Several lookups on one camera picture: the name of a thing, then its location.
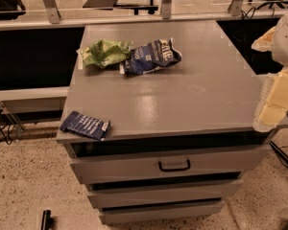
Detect blue rxbar blueberry bar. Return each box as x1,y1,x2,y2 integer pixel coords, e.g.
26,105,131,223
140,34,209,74
60,111,110,141

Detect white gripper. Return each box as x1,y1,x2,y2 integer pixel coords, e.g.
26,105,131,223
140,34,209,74
252,11,288,132

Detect grey drawer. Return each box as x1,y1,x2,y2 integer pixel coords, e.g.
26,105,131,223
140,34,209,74
70,145,269,184
87,179,243,210
99,200,224,225

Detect metal railing post middle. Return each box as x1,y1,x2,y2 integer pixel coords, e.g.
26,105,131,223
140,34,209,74
160,0,172,19

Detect metal railing post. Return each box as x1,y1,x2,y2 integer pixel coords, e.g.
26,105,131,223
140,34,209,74
228,0,244,16
160,0,172,19
43,0,60,24

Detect black drawer handle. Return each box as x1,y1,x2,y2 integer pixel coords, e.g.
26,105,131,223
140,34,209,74
157,159,191,173

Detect grey bottom drawer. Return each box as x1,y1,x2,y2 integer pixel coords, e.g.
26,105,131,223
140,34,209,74
99,200,224,225

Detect black cylinder on floor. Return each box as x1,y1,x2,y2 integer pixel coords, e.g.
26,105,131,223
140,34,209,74
40,210,53,230

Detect blue chip bag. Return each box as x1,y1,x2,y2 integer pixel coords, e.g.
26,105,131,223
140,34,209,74
119,38,181,75

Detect black cables at left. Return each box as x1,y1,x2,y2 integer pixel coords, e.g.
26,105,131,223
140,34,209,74
0,103,25,146

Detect metal railing post left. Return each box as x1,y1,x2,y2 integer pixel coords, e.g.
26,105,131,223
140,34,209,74
43,0,60,24

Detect grey middle drawer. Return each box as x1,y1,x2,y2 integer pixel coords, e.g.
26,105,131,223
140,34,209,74
87,179,243,210

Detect metal railing post right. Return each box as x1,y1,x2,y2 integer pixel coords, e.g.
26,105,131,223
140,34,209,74
228,0,244,16

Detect grey top drawer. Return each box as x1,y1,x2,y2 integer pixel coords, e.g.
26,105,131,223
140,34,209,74
70,145,269,184

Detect green jalapeno chip bag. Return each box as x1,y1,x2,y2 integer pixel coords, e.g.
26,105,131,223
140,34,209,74
78,39,132,69

